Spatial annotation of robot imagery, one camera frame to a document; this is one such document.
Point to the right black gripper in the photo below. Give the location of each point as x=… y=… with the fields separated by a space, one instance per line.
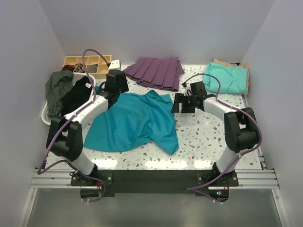
x=180 y=98

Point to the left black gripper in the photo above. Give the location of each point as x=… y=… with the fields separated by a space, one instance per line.
x=124 y=88

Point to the teal t shirt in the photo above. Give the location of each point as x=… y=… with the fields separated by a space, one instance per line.
x=133 y=121

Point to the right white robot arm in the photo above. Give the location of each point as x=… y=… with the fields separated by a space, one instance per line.
x=241 y=130

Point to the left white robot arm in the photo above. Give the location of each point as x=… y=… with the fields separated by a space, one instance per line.
x=65 y=138

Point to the wooden compartment organizer box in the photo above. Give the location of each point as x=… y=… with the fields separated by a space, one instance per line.
x=91 y=59

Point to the dark grey fabric roll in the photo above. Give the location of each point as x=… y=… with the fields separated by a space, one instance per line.
x=92 y=68

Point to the black garment in basket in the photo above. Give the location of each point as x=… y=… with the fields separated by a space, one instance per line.
x=77 y=96

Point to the purple pleated skirt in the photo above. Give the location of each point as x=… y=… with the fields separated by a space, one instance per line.
x=163 y=74

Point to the patterned brown fabric roll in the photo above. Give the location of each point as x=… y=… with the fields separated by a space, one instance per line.
x=79 y=67

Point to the red black fabric roll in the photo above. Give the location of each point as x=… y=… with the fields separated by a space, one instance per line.
x=68 y=67

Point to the dark green garment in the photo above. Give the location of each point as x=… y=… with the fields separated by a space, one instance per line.
x=58 y=85

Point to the mint green folded shirt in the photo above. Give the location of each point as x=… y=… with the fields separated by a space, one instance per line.
x=233 y=80

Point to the white laundry basket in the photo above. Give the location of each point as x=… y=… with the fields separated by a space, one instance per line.
x=77 y=76

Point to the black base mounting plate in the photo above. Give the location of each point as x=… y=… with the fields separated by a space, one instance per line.
x=151 y=181

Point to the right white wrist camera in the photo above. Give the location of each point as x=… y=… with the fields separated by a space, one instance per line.
x=187 y=87

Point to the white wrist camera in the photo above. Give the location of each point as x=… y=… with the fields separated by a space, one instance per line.
x=115 y=65
x=187 y=87

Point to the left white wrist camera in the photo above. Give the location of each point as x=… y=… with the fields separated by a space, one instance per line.
x=115 y=65

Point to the aluminium frame rail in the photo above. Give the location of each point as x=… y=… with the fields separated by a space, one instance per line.
x=247 y=179

